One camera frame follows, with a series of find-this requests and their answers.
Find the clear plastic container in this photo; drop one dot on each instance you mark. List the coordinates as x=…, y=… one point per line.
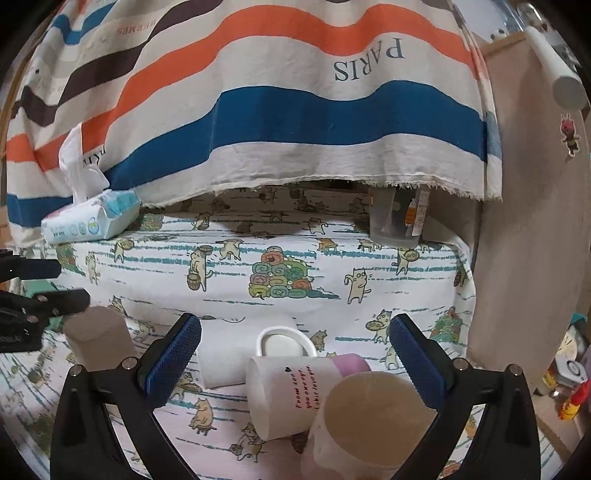
x=392, y=217

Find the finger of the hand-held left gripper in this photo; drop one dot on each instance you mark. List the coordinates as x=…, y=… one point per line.
x=34, y=267
x=64, y=302

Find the cat print cloth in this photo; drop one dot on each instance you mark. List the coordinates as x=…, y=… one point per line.
x=295, y=258

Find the white printed cup pink base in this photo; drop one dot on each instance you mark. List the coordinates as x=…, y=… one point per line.
x=286, y=397

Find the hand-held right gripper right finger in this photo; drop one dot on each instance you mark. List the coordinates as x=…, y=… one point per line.
x=415, y=364

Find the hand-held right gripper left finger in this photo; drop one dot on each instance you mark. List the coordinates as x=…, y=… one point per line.
x=173, y=360

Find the cartoon sticker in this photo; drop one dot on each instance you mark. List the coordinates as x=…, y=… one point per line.
x=570, y=134

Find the beige paper cup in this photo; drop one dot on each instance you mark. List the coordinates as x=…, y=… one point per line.
x=94, y=337
x=369, y=429

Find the wet wipes pack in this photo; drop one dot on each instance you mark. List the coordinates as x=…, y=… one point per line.
x=92, y=217

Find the white round gadget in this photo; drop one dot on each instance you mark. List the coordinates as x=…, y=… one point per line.
x=570, y=369

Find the plain white cup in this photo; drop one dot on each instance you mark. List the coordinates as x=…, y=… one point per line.
x=221, y=355

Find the red yellow toy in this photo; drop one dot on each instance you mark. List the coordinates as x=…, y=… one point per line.
x=571, y=407

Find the striped cloth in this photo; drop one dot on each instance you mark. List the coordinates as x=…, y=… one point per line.
x=258, y=101

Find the wooden cabinet panel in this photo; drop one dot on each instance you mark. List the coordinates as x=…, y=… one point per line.
x=526, y=230

